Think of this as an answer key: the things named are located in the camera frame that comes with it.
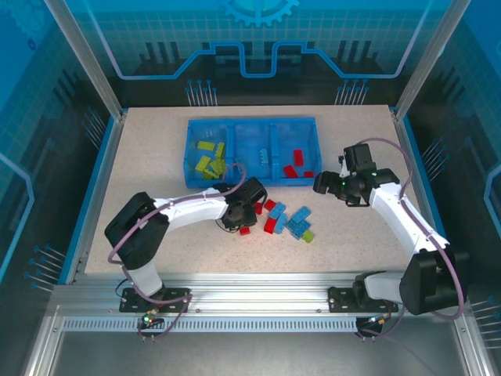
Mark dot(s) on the small connector with led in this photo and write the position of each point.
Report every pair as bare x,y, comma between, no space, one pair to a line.
148,319
375,321

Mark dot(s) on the blue three-compartment plastic bin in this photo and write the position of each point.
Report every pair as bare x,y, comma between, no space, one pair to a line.
250,133

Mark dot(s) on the small green lego brick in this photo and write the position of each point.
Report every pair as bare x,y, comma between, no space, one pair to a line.
309,236

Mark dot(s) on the wide aluminium mounting rail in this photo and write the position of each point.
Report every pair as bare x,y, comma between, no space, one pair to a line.
254,293

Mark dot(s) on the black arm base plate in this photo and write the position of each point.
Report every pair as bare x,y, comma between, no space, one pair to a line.
340,299
133,301

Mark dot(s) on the aluminium side rail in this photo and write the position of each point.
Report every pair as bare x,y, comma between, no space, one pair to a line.
402,133
98,196

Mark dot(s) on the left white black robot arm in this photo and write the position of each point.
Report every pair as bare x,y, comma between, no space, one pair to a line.
188,209

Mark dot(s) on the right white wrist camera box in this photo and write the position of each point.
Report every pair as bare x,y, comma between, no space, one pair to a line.
343,166

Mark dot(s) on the metal lower shelf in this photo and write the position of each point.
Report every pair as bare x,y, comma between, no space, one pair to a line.
254,352

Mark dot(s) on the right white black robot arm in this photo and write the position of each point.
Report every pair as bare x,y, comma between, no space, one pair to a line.
403,219

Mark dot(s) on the small red lego brick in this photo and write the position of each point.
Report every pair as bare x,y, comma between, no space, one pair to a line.
308,174
269,204
258,208

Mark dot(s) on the aluminium frame post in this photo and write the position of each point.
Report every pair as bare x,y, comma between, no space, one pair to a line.
88,58
428,58

